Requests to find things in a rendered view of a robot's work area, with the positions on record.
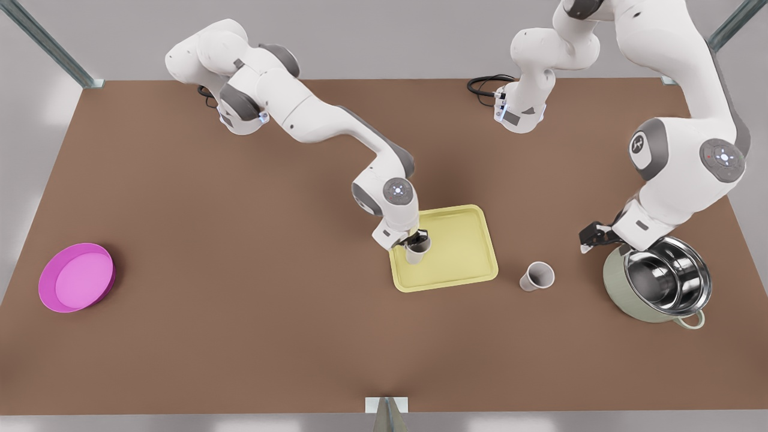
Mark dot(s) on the yellow tray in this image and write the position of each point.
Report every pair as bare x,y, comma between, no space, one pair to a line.
453,252

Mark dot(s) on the pink round bowl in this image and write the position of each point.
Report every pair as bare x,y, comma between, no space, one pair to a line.
77,278

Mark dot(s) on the pale green steel pot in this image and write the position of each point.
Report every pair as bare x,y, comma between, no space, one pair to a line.
660,282

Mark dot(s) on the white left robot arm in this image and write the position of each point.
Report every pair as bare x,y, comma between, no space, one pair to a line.
678,78

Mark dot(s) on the silver frame post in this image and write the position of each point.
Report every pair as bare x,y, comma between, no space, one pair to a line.
48,43
387,414
723,30

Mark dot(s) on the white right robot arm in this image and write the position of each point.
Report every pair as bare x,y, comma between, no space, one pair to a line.
312,117

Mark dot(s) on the white cup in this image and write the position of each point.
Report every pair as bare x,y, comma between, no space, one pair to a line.
416,249
536,276

